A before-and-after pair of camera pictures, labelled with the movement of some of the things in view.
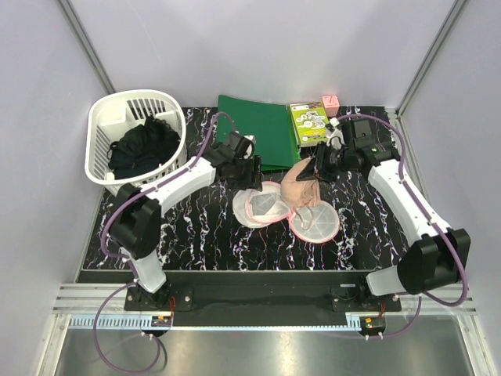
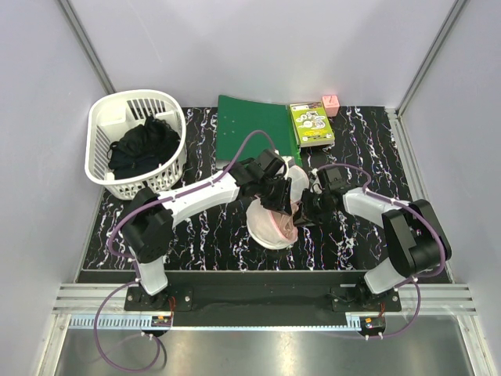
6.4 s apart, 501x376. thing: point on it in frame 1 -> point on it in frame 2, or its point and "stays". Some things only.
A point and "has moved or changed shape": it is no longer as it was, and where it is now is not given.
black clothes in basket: [142, 148] stays
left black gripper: [253, 180] -> [282, 202]
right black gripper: [322, 150] -> [304, 216]
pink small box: [332, 104] stays
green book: [310, 122] stays
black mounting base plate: [262, 291] stays
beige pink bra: [299, 193] has moved or changed shape
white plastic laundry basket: [133, 136] stays
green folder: [270, 126] stays
